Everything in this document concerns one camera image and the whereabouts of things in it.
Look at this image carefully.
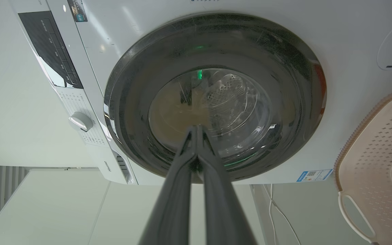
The white power cable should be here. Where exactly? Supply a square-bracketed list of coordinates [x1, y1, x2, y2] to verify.
[263, 184, 302, 245]

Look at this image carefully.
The round dark washing machine door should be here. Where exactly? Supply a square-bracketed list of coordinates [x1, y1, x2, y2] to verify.
[103, 13, 327, 182]

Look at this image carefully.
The white cabinet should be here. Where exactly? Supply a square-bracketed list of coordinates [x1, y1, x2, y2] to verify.
[0, 169, 266, 245]

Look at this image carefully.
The silver washing machine dial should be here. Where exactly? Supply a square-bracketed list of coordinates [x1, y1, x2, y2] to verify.
[68, 112, 94, 132]

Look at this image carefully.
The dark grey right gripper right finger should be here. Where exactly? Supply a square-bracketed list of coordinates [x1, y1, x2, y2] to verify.
[196, 125, 258, 245]

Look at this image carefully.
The white front-loading washing machine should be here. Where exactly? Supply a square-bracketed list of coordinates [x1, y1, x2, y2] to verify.
[10, 0, 392, 186]

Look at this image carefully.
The beige perforated laundry basket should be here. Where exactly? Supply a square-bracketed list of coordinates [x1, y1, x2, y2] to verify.
[334, 90, 392, 245]

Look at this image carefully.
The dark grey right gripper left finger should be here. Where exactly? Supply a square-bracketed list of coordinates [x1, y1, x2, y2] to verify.
[138, 126, 197, 245]

